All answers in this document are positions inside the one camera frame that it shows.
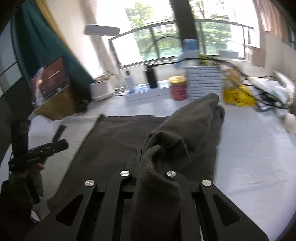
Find clear snack jar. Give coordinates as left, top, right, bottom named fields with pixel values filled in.
left=223, top=68, right=242, bottom=88

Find brown cardboard box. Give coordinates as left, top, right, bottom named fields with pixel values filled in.
left=34, top=86, right=89, bottom=121

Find white plastic bag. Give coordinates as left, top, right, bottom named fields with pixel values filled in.
left=246, top=70, right=295, bottom=118

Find white plastic basket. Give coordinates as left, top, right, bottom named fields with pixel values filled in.
left=185, top=65, right=223, bottom=100

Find white folded towel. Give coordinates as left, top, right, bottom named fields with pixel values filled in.
left=28, top=114, right=70, bottom=151

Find tablet with dark screen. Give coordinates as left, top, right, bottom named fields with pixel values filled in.
left=31, top=57, right=70, bottom=108

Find white egg-shaped ball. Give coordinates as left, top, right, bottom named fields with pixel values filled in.
left=284, top=113, right=296, bottom=133

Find blue-capped bottle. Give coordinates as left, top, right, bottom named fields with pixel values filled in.
left=174, top=39, right=200, bottom=69

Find red can yellow lid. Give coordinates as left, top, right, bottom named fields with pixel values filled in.
left=168, top=75, right=187, bottom=100

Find yellow duck bag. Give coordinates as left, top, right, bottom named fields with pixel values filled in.
left=222, top=85, right=256, bottom=107

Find white charger plug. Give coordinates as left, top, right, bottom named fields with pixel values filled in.
left=123, top=70, right=135, bottom=94

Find dark grey t-shirt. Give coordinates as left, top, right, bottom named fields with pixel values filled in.
left=48, top=93, right=225, bottom=240

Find black power adapter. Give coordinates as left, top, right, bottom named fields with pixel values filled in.
left=145, top=65, right=158, bottom=89

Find white desk lamp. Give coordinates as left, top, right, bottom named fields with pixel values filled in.
left=84, top=24, right=120, bottom=101

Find black cable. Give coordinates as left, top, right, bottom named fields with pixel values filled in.
left=120, top=36, right=292, bottom=110

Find balcony metal railing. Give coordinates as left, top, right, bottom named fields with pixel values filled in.
left=108, top=19, right=254, bottom=68

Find white power strip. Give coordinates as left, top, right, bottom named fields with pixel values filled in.
left=125, top=80, right=171, bottom=102

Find teal yellow left curtain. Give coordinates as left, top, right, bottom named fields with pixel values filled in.
left=11, top=1, right=93, bottom=98

